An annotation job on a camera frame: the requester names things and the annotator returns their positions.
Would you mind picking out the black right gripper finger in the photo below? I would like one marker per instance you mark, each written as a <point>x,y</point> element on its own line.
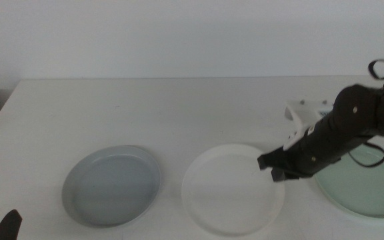
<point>283,174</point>
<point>273,159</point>

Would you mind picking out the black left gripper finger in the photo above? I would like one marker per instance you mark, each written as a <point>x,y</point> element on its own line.
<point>8,226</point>

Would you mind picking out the white shallow bowl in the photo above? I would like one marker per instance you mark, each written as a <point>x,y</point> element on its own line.
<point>225,193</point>

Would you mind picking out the pale green shallow bowl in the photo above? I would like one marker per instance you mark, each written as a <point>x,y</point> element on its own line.
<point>372,193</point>

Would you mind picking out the grey shallow bowl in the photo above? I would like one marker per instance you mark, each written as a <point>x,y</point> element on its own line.
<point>112,190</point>

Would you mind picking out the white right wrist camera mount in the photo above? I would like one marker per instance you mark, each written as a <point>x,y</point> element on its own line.
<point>303,115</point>

